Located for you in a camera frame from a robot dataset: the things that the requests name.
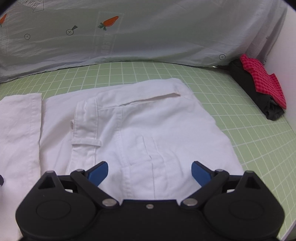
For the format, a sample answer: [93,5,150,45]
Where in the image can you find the white pants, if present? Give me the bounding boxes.
[1,78,243,240]

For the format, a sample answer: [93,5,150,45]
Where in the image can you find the green grid cutting mat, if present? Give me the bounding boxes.
[1,62,295,240]

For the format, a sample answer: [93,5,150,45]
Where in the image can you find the black folded garment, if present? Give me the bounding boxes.
[228,59,285,121]

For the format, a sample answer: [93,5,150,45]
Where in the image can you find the red checkered folded cloth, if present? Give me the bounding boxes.
[240,54,287,109]

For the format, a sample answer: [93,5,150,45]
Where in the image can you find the grey carrot print storage bag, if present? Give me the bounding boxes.
[1,1,287,82]

